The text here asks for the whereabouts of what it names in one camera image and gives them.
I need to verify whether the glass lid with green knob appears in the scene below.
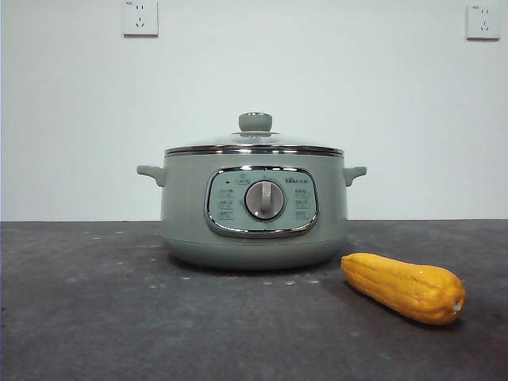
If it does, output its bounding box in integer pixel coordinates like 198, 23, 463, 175
164, 112, 344, 156

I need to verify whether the yellow corn cob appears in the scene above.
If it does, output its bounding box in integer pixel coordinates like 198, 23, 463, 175
341, 252, 468, 326

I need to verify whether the pale green electric pot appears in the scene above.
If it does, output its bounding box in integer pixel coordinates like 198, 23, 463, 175
137, 149, 368, 271

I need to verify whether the white wall socket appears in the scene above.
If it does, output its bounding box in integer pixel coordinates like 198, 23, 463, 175
121, 0, 160, 39
465, 2, 501, 41

